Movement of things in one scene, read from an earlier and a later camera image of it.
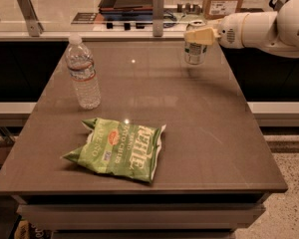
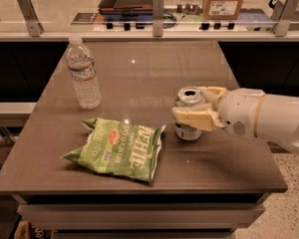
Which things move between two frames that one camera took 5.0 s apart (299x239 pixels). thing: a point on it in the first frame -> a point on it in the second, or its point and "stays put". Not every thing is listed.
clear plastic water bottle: x=82 y=68 stays put
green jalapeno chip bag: x=121 y=148 stays put
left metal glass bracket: x=35 y=27 stays put
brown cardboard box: x=222 y=0 stays put
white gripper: x=229 y=31 -> x=239 y=112
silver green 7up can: x=195 y=54 -> x=188 y=98
